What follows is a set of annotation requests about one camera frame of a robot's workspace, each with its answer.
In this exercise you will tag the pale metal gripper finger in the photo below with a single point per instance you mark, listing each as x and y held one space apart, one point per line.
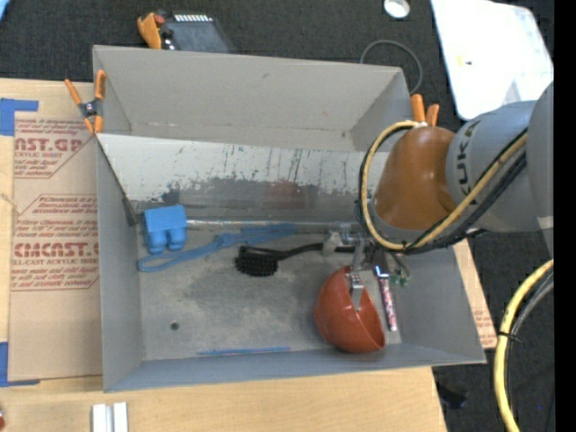
356 293
388 304

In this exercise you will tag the brown cardboard board red print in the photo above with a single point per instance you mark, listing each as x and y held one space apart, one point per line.
54 286

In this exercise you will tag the blue toy building block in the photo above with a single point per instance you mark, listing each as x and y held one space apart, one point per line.
164 225

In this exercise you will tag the grey metal bin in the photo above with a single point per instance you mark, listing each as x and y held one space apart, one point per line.
234 313

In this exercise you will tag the black brush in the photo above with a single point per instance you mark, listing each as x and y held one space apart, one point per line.
256 261

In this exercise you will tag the red bowl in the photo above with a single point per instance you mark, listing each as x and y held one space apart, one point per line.
344 324

